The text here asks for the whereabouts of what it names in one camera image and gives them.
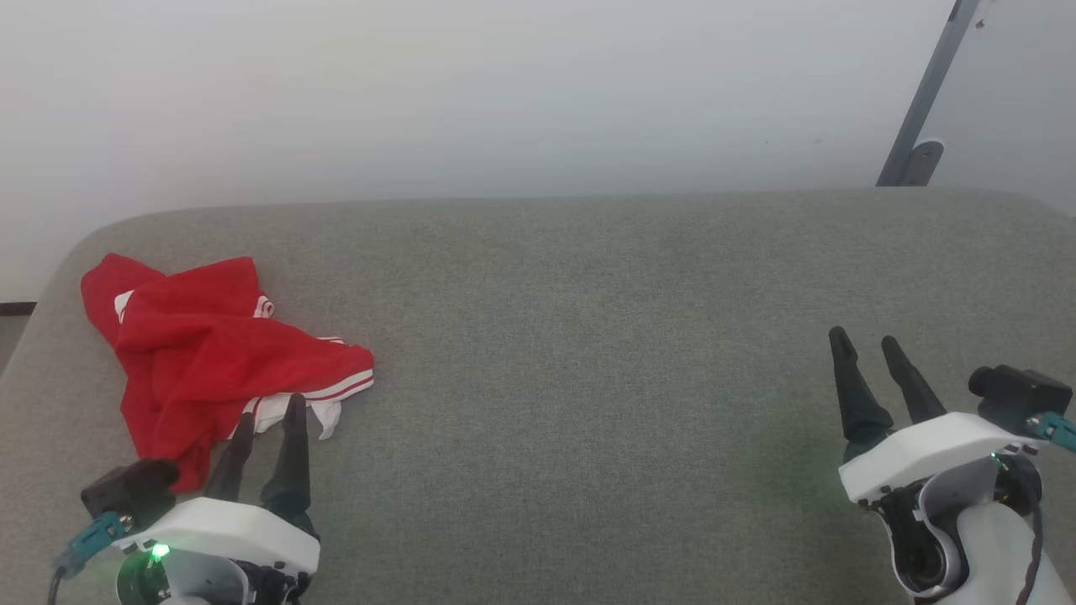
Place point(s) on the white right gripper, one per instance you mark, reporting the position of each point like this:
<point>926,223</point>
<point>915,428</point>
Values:
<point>925,449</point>

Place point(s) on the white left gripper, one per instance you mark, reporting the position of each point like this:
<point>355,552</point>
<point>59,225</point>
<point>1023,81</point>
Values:
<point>227,525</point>

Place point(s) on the red and white garment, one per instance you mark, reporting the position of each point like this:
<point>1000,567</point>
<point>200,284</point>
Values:
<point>193,353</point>

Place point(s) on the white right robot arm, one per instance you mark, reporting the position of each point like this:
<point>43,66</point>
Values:
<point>983,550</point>

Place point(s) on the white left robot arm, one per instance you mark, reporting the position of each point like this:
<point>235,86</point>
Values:
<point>197,586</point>

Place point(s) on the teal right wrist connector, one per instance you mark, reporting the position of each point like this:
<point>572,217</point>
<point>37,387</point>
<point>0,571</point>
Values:
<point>1059,430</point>

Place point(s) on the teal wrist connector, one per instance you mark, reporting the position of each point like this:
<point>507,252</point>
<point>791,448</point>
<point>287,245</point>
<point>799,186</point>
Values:
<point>88,544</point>
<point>1059,430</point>

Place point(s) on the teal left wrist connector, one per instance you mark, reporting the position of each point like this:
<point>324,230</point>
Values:
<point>88,544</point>

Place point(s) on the grey metal bar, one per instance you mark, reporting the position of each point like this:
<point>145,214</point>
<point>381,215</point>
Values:
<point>929,88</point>

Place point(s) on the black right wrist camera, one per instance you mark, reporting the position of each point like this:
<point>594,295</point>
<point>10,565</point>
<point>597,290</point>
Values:
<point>1021,395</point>

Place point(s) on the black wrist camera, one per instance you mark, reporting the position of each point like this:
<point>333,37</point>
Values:
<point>1021,395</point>
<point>126,496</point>

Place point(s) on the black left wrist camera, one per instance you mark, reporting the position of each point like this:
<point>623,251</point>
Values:
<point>126,496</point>

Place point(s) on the grey metal bracket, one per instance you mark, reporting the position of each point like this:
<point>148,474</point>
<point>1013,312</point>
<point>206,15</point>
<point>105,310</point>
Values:
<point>923,164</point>

